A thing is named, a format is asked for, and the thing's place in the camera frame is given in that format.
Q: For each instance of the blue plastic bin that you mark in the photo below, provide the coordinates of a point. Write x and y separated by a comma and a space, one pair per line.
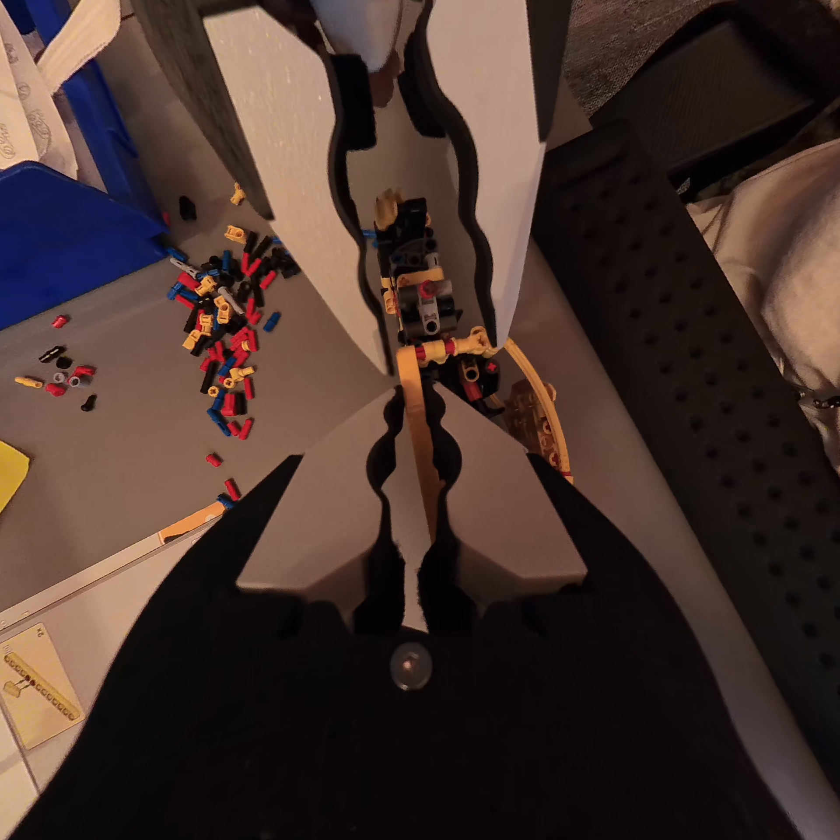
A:
65, 249

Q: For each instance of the yellow sticky note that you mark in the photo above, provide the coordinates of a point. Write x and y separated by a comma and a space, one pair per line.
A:
10, 476

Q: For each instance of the grey desk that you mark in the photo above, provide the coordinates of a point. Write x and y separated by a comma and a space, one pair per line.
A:
131, 446

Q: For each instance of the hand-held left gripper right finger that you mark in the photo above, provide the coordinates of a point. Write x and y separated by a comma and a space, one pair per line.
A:
518, 525

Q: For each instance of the stubby black brick connector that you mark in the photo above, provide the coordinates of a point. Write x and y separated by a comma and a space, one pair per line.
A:
187, 208

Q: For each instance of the yellow brick car model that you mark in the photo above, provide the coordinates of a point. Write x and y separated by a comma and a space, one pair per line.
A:
413, 394

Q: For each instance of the small group of brick pins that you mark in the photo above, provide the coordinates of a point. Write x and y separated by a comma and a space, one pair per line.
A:
56, 389

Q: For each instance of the white crumpled paper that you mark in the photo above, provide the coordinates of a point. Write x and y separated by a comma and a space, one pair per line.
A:
19, 98

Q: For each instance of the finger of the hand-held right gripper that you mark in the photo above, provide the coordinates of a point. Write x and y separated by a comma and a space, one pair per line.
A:
499, 131
282, 131

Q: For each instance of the large pile of brick pins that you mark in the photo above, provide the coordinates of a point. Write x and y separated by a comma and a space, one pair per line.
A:
229, 315

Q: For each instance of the black office chair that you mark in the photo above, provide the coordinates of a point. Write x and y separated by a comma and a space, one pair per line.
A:
709, 98

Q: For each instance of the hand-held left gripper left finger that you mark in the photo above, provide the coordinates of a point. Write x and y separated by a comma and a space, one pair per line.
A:
308, 525

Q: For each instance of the open instruction booklet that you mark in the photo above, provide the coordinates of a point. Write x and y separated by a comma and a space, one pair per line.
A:
65, 623

